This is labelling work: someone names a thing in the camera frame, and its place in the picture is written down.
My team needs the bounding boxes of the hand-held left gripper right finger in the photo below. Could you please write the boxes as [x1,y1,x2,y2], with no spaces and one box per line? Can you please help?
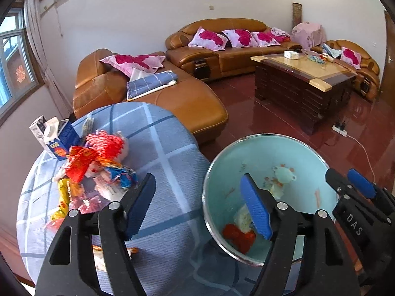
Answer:
[240,173,361,296]

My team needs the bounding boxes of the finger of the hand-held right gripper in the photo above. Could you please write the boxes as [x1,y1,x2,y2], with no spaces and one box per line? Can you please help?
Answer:
[346,168,395,221]
[325,168,351,202]

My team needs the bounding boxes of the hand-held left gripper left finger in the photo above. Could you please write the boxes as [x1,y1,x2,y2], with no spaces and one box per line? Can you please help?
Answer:
[34,173,157,296]

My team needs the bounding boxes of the white packet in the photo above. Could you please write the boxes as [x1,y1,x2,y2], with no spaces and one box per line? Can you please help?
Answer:
[234,205,257,233]

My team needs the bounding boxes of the red packet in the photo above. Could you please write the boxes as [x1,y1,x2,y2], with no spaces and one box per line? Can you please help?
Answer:
[223,223,257,255]

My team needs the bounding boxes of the light blue waste bin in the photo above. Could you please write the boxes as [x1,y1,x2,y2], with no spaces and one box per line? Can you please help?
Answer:
[202,133,340,267]

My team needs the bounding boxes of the pile of snack wrappers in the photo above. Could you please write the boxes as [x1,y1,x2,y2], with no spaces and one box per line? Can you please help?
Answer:
[45,129,139,272]

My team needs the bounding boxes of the red foam fruit net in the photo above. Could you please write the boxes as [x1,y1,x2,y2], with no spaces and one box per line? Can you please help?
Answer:
[85,130,129,161]

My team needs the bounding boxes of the white power strip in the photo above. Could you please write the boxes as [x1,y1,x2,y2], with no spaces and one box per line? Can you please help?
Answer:
[332,121,348,136]

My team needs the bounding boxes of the blue plaid tablecloth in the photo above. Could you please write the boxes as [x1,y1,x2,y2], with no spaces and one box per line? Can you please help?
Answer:
[17,102,306,296]

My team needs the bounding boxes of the dark wood coffee table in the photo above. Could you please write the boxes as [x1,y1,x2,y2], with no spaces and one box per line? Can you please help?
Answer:
[251,52,358,134]

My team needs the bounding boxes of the grey green foil strip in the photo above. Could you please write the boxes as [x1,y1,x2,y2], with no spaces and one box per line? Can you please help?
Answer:
[82,118,96,139]

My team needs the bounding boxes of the blue white drink carton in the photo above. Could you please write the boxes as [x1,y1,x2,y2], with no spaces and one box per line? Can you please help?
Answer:
[29,115,82,161]

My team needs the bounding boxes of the brown leather armchair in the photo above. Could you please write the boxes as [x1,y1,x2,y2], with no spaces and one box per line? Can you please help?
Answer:
[312,39,381,102]

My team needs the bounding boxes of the brown leather sectional sofa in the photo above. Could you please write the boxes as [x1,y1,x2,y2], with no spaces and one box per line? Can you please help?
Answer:
[72,18,297,145]

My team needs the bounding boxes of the pink floral pillow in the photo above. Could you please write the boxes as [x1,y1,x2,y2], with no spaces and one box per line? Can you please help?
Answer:
[100,55,149,77]
[340,47,361,69]
[188,27,229,51]
[251,32,281,47]
[222,29,258,48]
[134,55,166,70]

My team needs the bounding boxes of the wooden door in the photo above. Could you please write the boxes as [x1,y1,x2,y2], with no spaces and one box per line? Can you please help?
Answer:
[383,11,395,105]

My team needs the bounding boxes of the folded blue plaid sheet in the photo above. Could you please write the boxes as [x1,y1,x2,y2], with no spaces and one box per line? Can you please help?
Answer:
[126,71,178,101]

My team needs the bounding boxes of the white rolled paper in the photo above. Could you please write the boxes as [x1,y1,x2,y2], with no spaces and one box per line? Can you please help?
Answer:
[128,80,177,101]

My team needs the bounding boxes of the white folded sheet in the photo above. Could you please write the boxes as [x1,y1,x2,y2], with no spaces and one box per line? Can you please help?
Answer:
[130,68,155,84]

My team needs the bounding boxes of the pink cloth cover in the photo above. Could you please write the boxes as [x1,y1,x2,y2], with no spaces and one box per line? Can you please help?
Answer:
[292,22,327,50]

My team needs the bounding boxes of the crumpled pink floral cloth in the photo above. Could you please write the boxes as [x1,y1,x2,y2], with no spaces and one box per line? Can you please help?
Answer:
[272,28,292,42]

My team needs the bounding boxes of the red paper window cutting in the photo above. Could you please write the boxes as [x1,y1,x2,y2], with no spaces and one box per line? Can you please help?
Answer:
[15,65,28,83]

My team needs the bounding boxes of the pale pink curtain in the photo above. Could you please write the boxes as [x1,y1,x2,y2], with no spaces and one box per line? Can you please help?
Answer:
[20,0,73,118]

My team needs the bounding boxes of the white power cable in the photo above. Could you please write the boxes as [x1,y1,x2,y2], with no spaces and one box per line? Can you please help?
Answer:
[346,133,376,183]

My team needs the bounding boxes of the window with white frame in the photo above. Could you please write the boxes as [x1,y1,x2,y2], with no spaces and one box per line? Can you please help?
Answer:
[0,9,40,108]

